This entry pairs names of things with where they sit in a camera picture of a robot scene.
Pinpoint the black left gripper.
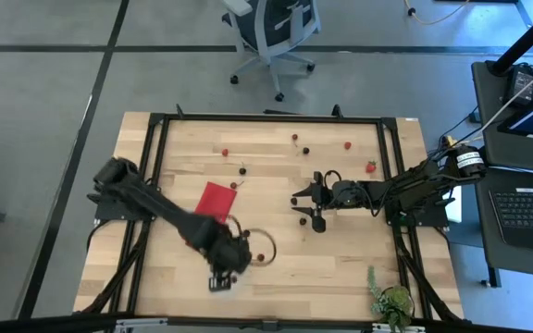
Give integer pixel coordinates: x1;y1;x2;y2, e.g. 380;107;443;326
187;219;254;292

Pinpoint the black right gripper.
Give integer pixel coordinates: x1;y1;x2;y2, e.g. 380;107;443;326
291;171;367;234

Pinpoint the clear plastic deli container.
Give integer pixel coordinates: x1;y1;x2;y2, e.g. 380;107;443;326
236;226;278;268

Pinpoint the red cloth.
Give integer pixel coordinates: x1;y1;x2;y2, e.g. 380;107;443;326
194;180;239;227

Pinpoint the green potted succulent plant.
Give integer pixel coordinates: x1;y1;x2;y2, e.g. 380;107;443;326
366;265;416;333

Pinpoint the white and black office chair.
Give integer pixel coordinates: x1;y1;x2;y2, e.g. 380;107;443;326
221;0;322;103

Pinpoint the dark keyboard platform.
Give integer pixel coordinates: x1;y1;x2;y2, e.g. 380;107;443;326
473;165;533;289

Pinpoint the dark standing desk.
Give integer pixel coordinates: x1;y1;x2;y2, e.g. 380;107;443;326
471;59;533;176

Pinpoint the black keyboard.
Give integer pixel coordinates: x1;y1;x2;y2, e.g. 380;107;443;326
488;186;533;254

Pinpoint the black power adapter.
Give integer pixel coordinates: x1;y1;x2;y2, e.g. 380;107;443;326
502;63;533;108

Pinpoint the black monitor stand pole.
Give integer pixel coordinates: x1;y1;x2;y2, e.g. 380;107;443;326
486;0;533;78

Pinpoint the silver metal bracket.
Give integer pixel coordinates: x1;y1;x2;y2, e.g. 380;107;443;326
370;322;428;333
113;316;169;333

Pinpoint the black power cable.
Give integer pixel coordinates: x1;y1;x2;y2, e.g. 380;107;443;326
426;105;483;161

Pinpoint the white hanging cable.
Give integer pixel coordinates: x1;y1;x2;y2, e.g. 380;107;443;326
474;57;533;135

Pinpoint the yellow cable with black ball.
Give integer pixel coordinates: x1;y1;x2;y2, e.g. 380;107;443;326
403;0;471;26

